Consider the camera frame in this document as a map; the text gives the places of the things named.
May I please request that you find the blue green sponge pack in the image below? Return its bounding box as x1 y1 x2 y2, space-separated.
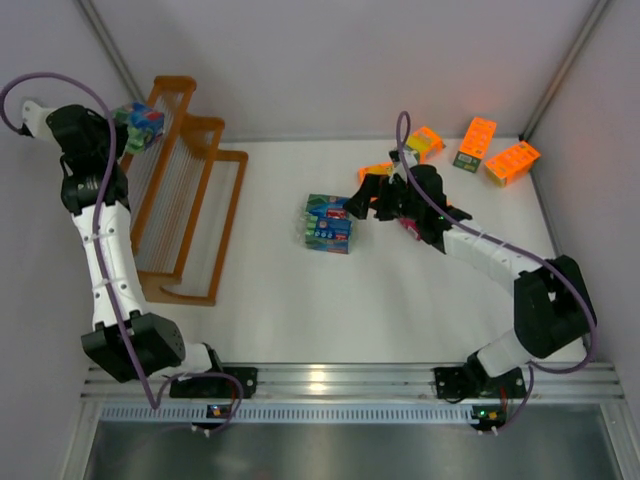
297 214 353 254
112 102 165 153
301 194 350 219

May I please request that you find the pink scrubber sponge box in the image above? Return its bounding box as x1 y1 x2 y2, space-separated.
399 217 422 241

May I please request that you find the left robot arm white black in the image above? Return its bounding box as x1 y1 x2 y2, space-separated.
45 105 222 383

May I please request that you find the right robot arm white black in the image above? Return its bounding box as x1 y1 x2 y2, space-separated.
344 165 597 398

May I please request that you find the orange green box yellow sponge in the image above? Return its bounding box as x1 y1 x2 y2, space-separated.
405 127 445 164

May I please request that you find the orange box upright back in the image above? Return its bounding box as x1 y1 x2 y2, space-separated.
453 117 497 173

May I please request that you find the orange box far right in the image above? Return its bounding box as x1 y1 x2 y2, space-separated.
485 141 541 188

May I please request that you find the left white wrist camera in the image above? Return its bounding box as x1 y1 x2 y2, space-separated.
22 100 55 143

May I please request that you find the orange three-tier wire shelf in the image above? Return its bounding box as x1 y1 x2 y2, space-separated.
120 76 249 306

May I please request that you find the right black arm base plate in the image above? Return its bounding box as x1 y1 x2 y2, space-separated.
433 366 526 402

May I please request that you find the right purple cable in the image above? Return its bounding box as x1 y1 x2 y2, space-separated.
396 110 599 435

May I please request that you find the purple cable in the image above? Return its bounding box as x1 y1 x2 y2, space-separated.
0 72 245 435
396 110 599 435

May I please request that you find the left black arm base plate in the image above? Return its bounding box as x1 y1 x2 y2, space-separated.
169 366 258 399

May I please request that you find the aluminium mounting rail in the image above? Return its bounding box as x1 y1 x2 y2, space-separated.
79 363 626 401

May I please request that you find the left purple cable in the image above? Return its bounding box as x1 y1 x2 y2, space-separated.
0 72 245 435

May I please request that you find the slotted grey cable duct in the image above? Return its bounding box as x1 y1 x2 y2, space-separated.
100 403 503 425

